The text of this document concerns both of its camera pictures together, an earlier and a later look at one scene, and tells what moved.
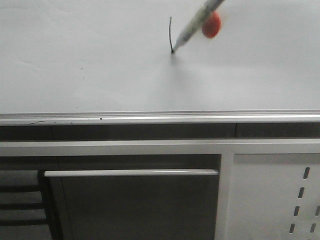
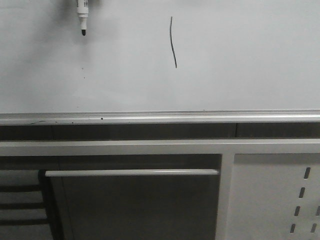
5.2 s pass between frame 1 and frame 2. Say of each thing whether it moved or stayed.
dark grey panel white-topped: stayed
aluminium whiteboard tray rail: stayed
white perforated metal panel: stayed
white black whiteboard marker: moved
